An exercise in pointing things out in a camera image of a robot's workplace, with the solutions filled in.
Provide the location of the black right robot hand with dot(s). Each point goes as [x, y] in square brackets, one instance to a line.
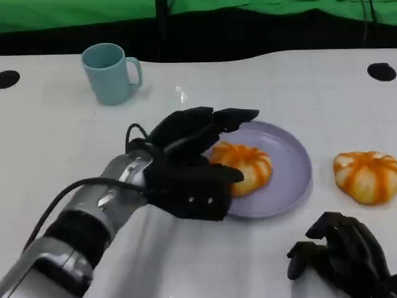
[356, 257]

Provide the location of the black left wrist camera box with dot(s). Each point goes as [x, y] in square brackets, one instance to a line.
[186, 195]

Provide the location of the black backdrop cloth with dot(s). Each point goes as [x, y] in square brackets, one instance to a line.
[217, 37]

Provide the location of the black upright pole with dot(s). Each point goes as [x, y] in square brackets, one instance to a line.
[160, 31]

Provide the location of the green cloth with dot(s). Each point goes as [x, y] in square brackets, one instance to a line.
[93, 12]

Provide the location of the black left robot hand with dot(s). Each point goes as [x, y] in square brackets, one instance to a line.
[183, 130]

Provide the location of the pale green mug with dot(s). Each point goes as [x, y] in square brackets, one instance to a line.
[107, 74]

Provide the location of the lilac plate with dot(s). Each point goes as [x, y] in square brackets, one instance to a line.
[288, 161]

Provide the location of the black table grommet hole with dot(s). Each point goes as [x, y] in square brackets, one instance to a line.
[8, 79]
[381, 72]

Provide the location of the orange and white bread roll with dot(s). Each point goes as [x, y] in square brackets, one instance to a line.
[366, 177]
[248, 164]

